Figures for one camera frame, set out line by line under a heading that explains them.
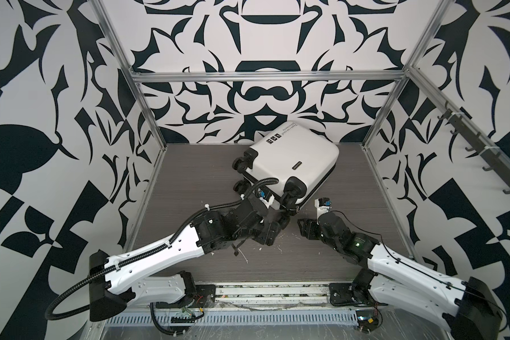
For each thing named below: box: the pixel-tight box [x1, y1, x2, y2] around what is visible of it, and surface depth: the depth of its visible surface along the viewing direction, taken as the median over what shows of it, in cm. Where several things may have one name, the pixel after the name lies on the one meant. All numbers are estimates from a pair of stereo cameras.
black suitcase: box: [232, 121, 340, 216], surface depth 90 cm
